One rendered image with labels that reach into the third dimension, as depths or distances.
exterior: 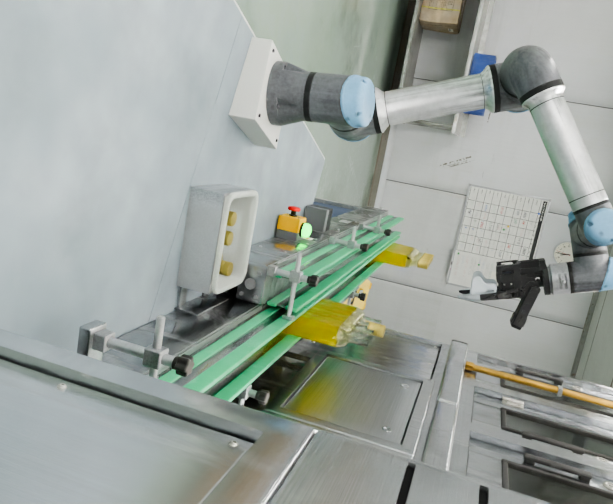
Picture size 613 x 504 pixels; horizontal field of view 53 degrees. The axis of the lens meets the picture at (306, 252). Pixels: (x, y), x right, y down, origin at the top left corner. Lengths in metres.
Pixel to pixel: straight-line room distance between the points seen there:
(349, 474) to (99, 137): 0.68
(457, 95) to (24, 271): 1.06
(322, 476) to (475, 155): 6.90
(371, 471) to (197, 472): 0.15
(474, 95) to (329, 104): 0.36
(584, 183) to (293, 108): 0.66
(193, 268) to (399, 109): 0.64
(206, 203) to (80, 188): 0.37
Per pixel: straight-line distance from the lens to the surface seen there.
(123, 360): 1.11
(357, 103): 1.44
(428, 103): 1.58
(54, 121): 0.95
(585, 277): 1.55
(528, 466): 1.59
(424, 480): 0.57
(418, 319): 7.64
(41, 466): 0.54
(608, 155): 7.44
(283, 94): 1.46
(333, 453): 0.57
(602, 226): 1.41
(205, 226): 1.32
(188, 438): 0.58
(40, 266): 0.98
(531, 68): 1.47
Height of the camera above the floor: 1.34
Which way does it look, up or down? 15 degrees down
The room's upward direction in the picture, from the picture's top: 104 degrees clockwise
